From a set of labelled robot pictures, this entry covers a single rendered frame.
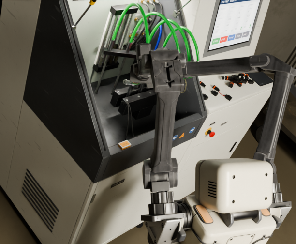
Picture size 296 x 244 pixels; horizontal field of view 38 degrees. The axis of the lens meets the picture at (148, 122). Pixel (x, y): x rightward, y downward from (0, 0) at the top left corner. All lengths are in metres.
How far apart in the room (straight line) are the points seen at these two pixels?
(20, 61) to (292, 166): 2.64
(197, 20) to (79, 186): 0.98
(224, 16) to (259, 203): 1.25
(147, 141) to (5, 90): 0.81
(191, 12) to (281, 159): 2.12
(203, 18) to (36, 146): 1.04
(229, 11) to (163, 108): 1.32
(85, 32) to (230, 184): 1.09
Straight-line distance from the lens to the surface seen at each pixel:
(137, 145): 1.85
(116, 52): 2.09
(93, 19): 2.02
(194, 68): 1.71
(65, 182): 2.04
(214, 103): 2.26
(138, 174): 2.09
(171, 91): 1.09
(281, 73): 1.56
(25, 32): 1.99
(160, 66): 1.10
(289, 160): 4.01
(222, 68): 1.65
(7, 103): 2.30
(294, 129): 3.77
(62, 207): 2.14
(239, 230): 1.35
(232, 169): 1.27
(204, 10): 2.19
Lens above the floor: 2.16
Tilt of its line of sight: 38 degrees down
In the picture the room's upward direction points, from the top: 24 degrees clockwise
